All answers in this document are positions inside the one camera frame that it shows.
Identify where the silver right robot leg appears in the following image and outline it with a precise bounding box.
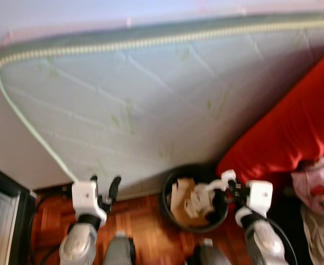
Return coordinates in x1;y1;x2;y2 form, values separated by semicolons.
187;238;231;265

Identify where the pink cartoon print blanket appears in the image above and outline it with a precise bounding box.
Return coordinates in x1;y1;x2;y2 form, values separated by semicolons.
291;153;324;217

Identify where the black framed cabinet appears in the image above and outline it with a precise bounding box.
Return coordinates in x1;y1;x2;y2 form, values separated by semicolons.
0;160;38;265

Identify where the red mattress cover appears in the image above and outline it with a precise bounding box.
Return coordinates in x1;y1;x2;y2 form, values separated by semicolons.
216;47;324;191

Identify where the beige floral bedsheet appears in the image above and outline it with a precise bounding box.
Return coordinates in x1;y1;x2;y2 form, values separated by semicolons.
301;204;324;265

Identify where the quilted white mattress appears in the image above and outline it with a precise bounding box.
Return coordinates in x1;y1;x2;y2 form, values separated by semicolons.
0;11;324;199

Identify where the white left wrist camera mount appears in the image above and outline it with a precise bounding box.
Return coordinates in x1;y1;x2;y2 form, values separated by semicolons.
72;179;108;221

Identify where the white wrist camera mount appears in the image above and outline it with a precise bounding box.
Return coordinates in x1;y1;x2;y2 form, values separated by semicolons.
72;179;108;221
235;180;274;224

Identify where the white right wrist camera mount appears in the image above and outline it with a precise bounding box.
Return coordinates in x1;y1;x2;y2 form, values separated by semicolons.
235;180;274;224

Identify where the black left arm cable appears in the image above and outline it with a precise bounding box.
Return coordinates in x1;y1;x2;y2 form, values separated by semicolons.
32;185;77;265

